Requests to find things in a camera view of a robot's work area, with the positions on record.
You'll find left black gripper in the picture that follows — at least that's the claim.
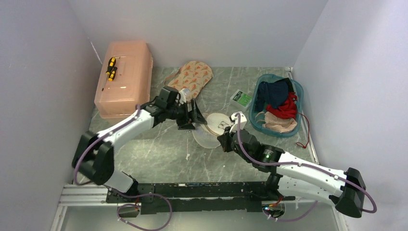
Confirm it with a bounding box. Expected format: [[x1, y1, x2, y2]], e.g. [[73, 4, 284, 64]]
[[166, 98, 207, 130]]

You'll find white mesh laundry bag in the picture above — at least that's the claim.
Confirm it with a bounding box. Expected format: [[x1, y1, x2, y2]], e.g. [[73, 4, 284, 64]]
[[192, 113, 232, 149]]

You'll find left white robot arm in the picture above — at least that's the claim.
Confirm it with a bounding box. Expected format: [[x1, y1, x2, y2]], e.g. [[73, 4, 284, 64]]
[[72, 86, 207, 202]]

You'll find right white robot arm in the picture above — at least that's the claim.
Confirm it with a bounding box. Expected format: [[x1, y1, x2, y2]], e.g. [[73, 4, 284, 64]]
[[217, 130, 366, 218]]

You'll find beige pink cloth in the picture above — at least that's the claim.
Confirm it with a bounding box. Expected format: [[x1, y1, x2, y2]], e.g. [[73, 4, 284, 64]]
[[263, 112, 298, 133]]

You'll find patterned beige oven mitt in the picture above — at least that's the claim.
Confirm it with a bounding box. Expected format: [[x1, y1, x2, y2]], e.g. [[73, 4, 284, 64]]
[[164, 61, 214, 99]]

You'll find green white small box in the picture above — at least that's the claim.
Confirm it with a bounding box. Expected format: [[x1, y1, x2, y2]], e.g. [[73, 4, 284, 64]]
[[229, 90, 253, 112]]

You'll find red cloth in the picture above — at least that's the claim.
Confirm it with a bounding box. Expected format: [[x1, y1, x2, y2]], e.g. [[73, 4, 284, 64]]
[[266, 92, 298, 119]]

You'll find navy blue cloth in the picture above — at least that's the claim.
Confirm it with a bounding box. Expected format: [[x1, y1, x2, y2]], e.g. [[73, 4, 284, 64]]
[[254, 78, 293, 112]]

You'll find pink plastic storage box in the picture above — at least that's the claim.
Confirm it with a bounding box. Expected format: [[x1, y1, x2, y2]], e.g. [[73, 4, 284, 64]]
[[94, 40, 153, 124]]

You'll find yellow black screwdriver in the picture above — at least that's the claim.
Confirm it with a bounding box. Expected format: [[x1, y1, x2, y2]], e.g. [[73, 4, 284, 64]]
[[102, 66, 117, 91], [106, 57, 116, 74]]

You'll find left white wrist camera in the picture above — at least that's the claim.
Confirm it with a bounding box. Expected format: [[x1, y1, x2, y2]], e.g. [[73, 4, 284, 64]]
[[179, 88, 192, 104]]

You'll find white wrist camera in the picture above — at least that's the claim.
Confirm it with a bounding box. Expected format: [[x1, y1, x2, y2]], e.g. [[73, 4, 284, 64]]
[[179, 88, 192, 104], [229, 111, 247, 133]]

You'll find red thin wire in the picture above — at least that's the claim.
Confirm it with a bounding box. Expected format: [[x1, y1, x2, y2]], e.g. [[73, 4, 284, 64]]
[[295, 112, 311, 149]]

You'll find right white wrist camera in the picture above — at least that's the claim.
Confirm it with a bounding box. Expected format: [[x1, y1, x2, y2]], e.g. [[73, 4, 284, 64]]
[[229, 111, 247, 133]]

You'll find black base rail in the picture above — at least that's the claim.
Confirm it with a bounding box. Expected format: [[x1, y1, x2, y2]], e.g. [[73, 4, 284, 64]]
[[105, 181, 295, 215]]

